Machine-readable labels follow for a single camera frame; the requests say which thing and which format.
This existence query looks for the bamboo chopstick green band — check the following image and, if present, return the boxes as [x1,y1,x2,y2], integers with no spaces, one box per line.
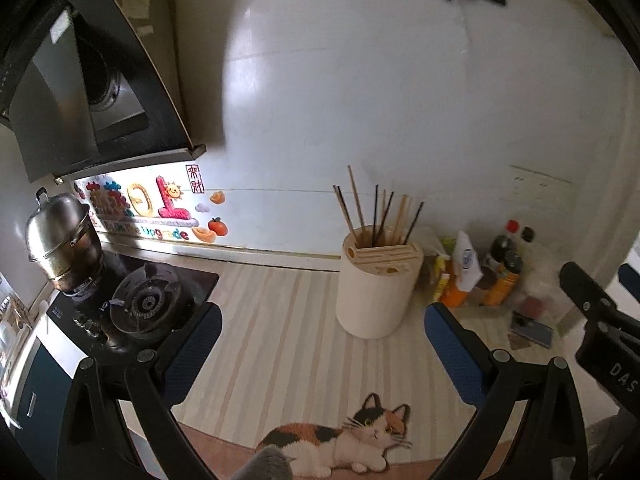
[398,197,413,244]

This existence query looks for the dark brown chopstick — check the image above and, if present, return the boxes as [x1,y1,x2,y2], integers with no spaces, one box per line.
[371,184,380,247]

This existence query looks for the light wooden chopstick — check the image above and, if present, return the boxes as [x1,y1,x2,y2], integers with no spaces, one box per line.
[390,194,409,245]

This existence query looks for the red jar in bag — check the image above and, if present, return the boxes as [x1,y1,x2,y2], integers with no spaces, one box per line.
[516,266,559,320]

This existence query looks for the orange label sauce bottle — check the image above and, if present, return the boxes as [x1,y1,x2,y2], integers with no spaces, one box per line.
[483,226,535,307]

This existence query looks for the red cap sauce bottle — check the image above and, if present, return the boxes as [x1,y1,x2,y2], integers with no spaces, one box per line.
[485,219,520,269]

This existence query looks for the brown lid jar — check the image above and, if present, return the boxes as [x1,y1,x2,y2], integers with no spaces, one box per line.
[475,266,497,304]

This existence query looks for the orange white seasoning box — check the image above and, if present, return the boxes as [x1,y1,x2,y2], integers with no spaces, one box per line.
[440,231,483,309]

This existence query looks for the black gas stove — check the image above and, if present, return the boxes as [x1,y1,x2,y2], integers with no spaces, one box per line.
[47,252,219,365]

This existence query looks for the yellow green seasoning packet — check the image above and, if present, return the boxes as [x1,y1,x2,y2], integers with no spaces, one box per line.
[432,236,457,302]

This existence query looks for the striped cat placemat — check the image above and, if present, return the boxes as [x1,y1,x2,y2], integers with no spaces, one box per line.
[174,261,474,479]

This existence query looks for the steel steamer pot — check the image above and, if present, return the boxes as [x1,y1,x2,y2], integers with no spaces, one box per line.
[25,188,103,296]

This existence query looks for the cream utensil holder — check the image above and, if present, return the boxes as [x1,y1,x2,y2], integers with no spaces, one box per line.
[335,234,424,339]

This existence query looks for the black range hood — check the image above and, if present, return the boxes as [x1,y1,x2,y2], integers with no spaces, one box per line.
[1,0,204,181]

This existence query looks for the white wall socket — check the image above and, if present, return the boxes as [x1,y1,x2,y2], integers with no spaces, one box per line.
[506,166,576,209]

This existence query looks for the colourful wall stickers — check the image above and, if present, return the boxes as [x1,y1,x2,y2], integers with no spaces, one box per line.
[73,162,229,245]

